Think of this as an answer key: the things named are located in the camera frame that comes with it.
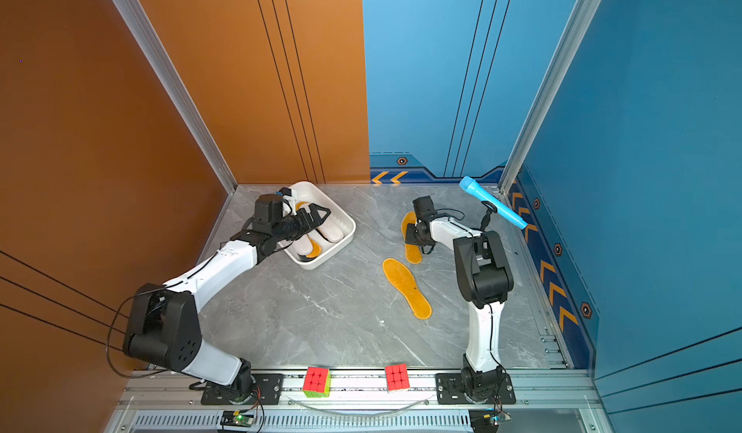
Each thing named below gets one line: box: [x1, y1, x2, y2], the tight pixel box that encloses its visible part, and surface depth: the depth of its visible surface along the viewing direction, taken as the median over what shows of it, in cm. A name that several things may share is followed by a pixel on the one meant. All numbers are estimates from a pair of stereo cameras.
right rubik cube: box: [384, 363, 410, 392], surface depth 72 cm
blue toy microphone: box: [459, 175, 529, 231], surface depth 88 cm
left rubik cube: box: [302, 366, 332, 399], surface depth 72 cm
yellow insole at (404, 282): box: [381, 258, 433, 320], surface depth 93 cm
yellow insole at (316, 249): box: [306, 237, 322, 259], surface depth 98 cm
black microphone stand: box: [480, 200, 498, 231], surface depth 89 cm
